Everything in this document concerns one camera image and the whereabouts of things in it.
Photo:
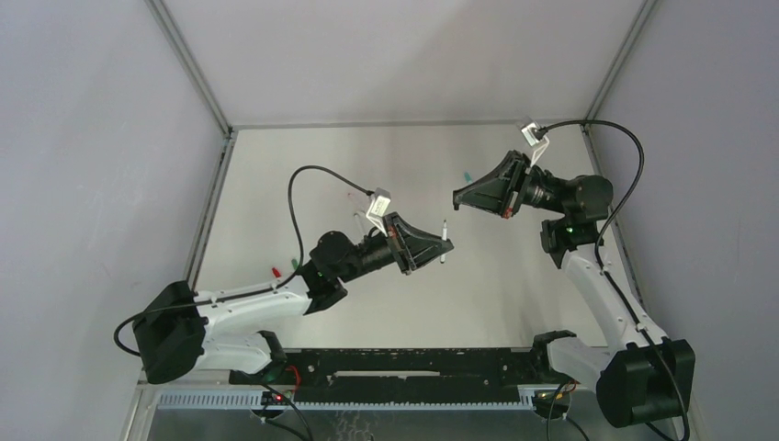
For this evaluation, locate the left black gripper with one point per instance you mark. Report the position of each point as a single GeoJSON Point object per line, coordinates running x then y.
{"type": "Point", "coordinates": [398, 243]}

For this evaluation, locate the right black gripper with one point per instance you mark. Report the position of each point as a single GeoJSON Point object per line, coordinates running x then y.
{"type": "Point", "coordinates": [515, 185]}

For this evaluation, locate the white black marker pen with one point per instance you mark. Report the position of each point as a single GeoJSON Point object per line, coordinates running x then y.
{"type": "Point", "coordinates": [444, 237]}

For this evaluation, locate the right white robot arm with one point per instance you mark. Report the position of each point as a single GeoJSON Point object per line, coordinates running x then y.
{"type": "Point", "coordinates": [642, 376]}

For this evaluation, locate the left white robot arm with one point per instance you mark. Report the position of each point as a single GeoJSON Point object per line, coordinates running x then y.
{"type": "Point", "coordinates": [183, 330]}

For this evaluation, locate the white green marker pen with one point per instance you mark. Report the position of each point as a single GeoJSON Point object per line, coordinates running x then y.
{"type": "Point", "coordinates": [358, 218]}

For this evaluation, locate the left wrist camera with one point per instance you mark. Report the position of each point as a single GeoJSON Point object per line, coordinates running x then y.
{"type": "Point", "coordinates": [378, 203]}

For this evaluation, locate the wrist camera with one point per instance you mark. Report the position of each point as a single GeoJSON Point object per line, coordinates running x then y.
{"type": "Point", "coordinates": [378, 203]}
{"type": "Point", "coordinates": [536, 140]}

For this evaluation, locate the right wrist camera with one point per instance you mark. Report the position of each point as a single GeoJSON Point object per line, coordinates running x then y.
{"type": "Point", "coordinates": [536, 140]}

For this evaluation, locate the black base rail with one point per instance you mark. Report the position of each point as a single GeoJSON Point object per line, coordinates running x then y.
{"type": "Point", "coordinates": [415, 374]}

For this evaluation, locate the perforated cable tray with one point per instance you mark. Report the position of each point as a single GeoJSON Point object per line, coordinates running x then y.
{"type": "Point", "coordinates": [258, 399]}

